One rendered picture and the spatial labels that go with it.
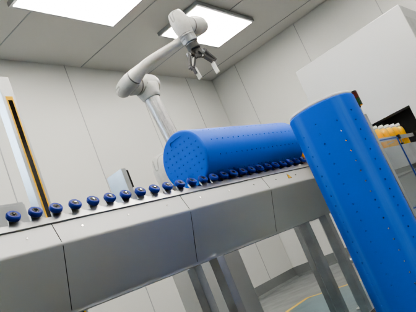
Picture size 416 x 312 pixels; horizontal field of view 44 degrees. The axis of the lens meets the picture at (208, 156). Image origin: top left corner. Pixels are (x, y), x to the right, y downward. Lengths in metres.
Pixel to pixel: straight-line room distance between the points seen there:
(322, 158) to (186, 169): 0.66
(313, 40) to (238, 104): 1.56
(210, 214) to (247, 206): 0.27
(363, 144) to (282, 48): 5.90
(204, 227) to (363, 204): 0.63
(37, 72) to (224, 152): 3.90
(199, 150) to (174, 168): 0.18
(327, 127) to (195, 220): 0.64
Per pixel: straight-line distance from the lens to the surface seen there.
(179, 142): 2.38
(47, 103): 5.82
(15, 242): 1.61
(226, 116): 8.30
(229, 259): 2.96
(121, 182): 2.04
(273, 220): 2.54
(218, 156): 2.33
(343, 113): 2.06
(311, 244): 3.03
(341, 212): 2.05
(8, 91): 2.40
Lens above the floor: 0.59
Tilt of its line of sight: 12 degrees up
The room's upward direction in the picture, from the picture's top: 23 degrees counter-clockwise
